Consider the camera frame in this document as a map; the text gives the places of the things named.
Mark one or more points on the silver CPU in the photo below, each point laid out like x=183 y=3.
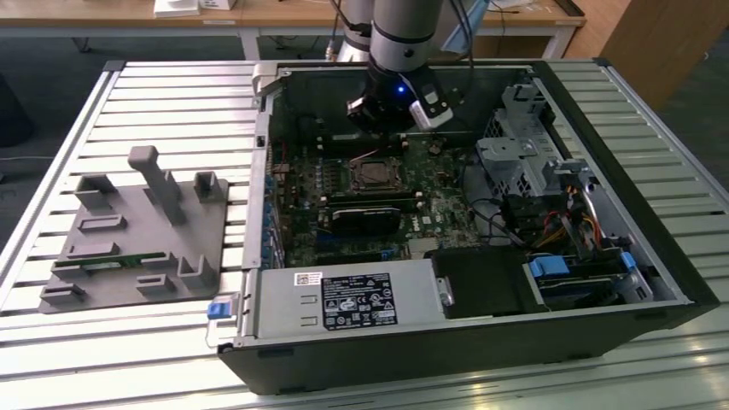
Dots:
x=378 y=171

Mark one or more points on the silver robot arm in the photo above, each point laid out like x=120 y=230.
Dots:
x=404 y=34

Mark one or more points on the CPU socket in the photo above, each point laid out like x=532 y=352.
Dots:
x=356 y=164

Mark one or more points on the black RAM slot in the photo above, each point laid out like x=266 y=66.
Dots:
x=371 y=196
x=371 y=203

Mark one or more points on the silver coin battery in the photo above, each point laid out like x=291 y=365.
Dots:
x=435 y=149

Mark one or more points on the pale blue teach pendant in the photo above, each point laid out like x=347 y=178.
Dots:
x=456 y=40

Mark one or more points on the green motherboard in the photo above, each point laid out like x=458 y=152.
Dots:
x=444 y=205

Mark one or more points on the perforated metal drive cage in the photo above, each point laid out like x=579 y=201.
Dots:
x=512 y=162

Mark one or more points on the black graphics card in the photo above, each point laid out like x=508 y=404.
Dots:
x=364 y=220

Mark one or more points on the silver chipset heatsink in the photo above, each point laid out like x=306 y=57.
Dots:
x=424 y=247

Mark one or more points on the white box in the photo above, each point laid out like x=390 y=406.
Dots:
x=176 y=8
x=216 y=4

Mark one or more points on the blue disk carrier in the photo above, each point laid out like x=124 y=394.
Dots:
x=550 y=267

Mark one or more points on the silver power supply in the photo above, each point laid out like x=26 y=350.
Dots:
x=284 y=299

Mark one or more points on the wooden cabinet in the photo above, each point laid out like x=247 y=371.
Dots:
x=655 y=42

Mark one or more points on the wooden desk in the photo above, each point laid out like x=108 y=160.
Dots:
x=114 y=21

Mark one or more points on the blue plastic clip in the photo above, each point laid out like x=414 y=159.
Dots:
x=627 y=261

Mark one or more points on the blue case latch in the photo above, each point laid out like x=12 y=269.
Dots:
x=222 y=309

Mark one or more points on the grey parts rack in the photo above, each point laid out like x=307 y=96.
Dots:
x=131 y=256

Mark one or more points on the green RAM stick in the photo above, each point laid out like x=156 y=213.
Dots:
x=114 y=265

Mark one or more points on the black PC case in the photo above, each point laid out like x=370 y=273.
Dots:
x=399 y=367

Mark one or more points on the dark wrist camera box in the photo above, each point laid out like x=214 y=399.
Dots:
x=358 y=112

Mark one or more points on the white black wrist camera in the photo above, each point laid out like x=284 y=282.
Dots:
x=431 y=104

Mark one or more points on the black plastic duct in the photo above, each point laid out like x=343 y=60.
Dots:
x=479 y=282

